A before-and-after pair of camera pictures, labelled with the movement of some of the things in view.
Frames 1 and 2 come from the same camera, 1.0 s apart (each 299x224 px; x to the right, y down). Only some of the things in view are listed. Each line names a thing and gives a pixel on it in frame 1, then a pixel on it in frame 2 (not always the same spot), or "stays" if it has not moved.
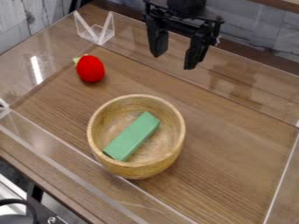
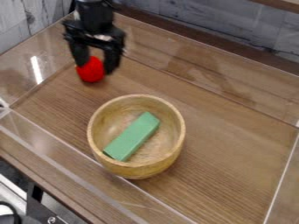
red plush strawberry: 90,67 stays
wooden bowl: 135,133 stays
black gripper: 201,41 to 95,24
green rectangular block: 134,137 stays
